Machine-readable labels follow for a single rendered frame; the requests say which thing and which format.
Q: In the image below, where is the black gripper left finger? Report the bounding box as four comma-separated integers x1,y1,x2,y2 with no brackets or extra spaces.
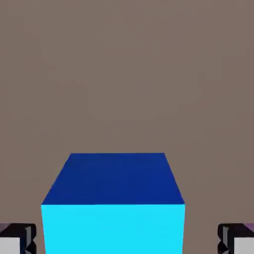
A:
0,223,37,254

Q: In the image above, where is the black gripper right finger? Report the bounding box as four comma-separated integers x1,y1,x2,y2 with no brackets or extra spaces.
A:
217,223,254,254

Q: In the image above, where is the large cyan box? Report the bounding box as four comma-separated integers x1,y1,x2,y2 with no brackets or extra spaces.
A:
41,152,186,254

